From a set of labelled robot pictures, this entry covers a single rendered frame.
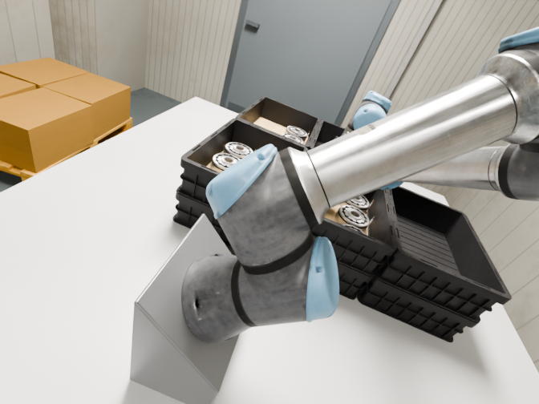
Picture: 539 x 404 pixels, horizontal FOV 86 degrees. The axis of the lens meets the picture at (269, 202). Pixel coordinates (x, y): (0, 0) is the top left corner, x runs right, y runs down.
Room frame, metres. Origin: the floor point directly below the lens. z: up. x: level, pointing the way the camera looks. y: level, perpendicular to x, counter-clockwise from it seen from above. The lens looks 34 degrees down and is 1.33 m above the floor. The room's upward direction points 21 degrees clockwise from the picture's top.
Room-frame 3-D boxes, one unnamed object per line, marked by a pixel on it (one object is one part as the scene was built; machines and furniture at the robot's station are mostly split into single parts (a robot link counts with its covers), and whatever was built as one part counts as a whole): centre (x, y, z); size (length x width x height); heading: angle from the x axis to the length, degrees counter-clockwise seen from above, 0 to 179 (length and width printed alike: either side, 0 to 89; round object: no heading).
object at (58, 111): (1.63, 1.67, 0.20); 1.11 x 0.80 x 0.40; 178
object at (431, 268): (0.78, -0.50, 0.92); 0.40 x 0.30 x 0.02; 177
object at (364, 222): (0.79, -0.27, 0.86); 0.10 x 0.10 x 0.01
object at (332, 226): (0.79, -0.20, 0.92); 0.40 x 0.30 x 0.02; 177
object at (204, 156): (0.81, 0.10, 0.87); 0.40 x 0.30 x 0.11; 177
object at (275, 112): (1.21, 0.07, 0.87); 0.40 x 0.30 x 0.11; 177
